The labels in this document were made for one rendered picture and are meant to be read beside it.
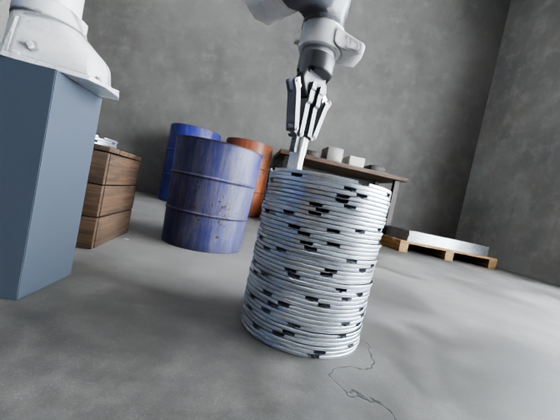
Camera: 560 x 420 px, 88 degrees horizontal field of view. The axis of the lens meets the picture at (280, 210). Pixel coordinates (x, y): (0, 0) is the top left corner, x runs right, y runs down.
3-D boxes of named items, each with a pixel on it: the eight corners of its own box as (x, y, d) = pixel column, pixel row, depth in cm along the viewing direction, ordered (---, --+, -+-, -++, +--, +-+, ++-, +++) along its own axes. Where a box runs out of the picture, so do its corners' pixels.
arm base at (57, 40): (129, 105, 74) (140, 49, 73) (91, 77, 55) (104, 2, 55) (33, 82, 71) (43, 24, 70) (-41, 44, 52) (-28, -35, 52)
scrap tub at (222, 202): (242, 242, 169) (259, 161, 167) (244, 260, 127) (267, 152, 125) (168, 229, 162) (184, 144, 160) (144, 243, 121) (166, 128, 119)
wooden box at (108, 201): (128, 232, 135) (142, 157, 133) (91, 249, 97) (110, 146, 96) (30, 215, 127) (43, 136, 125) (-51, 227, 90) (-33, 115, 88)
